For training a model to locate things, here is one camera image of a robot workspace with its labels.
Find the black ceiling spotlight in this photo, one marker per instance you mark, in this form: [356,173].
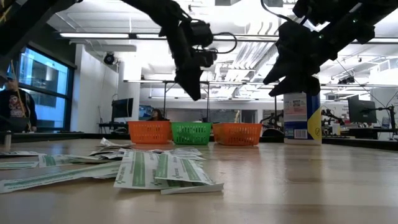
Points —
[109,58]
[346,80]

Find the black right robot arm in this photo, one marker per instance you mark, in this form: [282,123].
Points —
[357,15]

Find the large room window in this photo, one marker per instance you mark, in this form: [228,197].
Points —
[46,93]

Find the black aluminium rig frame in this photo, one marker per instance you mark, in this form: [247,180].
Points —
[62,137]

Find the black background rig frame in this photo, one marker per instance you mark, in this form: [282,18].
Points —
[164,99]

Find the orange plastic basket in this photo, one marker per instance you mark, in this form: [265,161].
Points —
[237,133]
[149,132]

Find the white wipes canister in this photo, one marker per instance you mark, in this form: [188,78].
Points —
[301,118]

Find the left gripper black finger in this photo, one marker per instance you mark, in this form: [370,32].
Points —
[186,84]
[197,84]

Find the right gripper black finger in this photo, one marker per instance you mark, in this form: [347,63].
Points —
[283,73]
[301,84]

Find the white square pad packet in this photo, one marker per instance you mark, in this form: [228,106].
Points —
[109,143]
[17,153]
[105,154]

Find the green plastic basket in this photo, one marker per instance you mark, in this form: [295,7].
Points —
[191,133]

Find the person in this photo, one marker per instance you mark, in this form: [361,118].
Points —
[157,115]
[15,105]

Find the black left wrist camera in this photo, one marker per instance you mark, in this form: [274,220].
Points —
[202,32]

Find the black computer monitor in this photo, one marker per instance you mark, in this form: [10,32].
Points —
[362,109]
[122,108]

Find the black background robot arm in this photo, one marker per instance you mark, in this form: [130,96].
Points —
[270,124]
[332,119]

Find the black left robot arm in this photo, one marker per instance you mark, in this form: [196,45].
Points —
[18,25]

